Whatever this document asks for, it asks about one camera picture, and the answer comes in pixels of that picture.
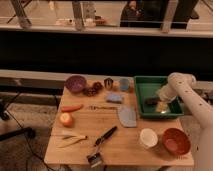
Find dark red grapes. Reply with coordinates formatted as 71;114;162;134
83;82;103;97

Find thin metal skewer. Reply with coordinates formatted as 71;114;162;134
89;106;117;110

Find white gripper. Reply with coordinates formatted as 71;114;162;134
155;84;177;113

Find wooden table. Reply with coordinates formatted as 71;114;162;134
43;79;196;167

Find light blue cup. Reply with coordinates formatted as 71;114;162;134
119;78;130;91

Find black stand with cable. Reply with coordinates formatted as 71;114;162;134
0;95;36;141

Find red yellow apple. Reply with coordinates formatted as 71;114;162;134
59;113;73;127

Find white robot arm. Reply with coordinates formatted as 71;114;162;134
157;72;213;171

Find blue sponge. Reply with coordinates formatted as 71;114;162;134
106;92;123;104

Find white cup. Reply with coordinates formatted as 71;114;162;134
139;128;158;149

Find purple bowl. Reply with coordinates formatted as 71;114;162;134
65;75;87;93

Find dark eraser block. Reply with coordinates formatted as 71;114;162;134
145;97;159;105

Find grey blue cloth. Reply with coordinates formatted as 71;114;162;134
117;106;137;128

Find red bowl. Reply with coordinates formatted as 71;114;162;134
162;128;191;156

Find green plastic tray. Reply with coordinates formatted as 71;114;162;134
134;76;184;119

